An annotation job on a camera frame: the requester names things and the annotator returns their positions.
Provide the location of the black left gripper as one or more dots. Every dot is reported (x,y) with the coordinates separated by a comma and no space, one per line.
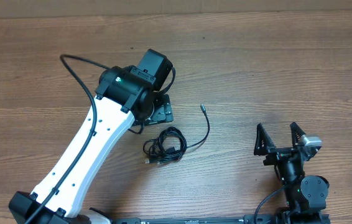
(163,111)

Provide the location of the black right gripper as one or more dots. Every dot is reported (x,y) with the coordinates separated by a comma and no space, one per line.
(277,154)

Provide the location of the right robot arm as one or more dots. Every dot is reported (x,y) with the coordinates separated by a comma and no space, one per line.
(305,194)

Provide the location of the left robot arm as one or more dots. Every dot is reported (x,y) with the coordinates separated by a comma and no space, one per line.
(123,97)

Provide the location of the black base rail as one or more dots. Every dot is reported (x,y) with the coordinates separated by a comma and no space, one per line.
(188,221)

